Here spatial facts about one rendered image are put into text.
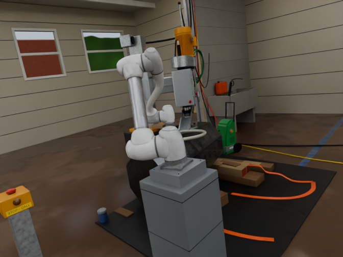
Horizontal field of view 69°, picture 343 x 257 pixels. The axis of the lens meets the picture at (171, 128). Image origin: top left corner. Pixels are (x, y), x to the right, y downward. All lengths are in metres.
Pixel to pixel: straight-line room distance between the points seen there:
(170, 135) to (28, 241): 0.94
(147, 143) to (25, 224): 0.80
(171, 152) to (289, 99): 5.98
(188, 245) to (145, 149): 0.66
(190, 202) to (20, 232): 0.90
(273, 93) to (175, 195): 6.20
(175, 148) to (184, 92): 1.38
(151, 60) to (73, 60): 7.33
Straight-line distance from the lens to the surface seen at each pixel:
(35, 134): 8.49
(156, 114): 2.17
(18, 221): 1.38
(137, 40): 3.59
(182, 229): 1.68
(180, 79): 2.92
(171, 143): 1.63
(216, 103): 5.70
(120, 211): 3.10
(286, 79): 7.35
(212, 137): 3.13
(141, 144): 1.67
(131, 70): 1.81
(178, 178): 1.58
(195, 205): 1.67
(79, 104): 8.99
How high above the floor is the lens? 1.50
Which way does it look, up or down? 12 degrees down
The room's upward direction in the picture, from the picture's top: 8 degrees counter-clockwise
